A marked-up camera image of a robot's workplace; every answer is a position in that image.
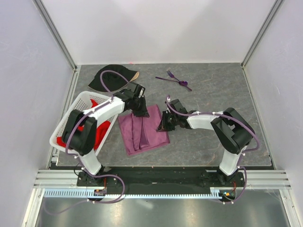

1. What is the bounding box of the purple cloth napkin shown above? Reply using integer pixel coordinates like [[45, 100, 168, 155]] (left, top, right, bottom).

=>
[[118, 105, 170, 156]]

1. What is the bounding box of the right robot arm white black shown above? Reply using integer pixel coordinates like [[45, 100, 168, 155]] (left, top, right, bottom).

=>
[[157, 96, 259, 186]]

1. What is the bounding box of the purple fork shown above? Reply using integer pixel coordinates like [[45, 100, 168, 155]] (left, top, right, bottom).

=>
[[166, 70, 180, 82]]

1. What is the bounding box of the purple spoon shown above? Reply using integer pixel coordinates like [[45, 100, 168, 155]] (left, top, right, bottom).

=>
[[155, 77, 192, 92]]

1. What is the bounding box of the aluminium frame post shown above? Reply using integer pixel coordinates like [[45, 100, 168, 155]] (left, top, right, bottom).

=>
[[33, 0, 77, 71], [241, 0, 284, 69]]

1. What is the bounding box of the black bucket hat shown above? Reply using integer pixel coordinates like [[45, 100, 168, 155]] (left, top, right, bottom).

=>
[[88, 64, 140, 92]]

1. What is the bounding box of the red cloth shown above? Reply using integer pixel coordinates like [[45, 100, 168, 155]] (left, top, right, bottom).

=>
[[54, 109, 111, 155]]

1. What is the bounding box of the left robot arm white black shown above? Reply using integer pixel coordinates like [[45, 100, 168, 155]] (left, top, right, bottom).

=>
[[62, 82, 149, 186]]

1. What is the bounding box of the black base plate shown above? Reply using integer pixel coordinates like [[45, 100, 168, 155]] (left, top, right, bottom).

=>
[[77, 166, 245, 194]]

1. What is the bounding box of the blue cable duct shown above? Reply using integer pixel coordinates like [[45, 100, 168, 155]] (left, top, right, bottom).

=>
[[44, 187, 236, 199]]

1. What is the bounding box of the left aluminium frame post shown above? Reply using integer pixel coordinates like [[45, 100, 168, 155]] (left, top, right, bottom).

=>
[[33, 0, 77, 71]]

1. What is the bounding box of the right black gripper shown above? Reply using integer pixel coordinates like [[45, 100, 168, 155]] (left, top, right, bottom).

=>
[[157, 110, 178, 131]]

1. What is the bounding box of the right aluminium frame post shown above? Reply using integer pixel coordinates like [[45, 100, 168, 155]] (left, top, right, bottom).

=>
[[241, 0, 284, 69]]

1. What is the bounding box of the white plastic basket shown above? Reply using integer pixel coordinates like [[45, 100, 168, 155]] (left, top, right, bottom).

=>
[[49, 92, 119, 158]]

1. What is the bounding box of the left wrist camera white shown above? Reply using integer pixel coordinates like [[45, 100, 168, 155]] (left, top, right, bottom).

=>
[[138, 87, 145, 98]]

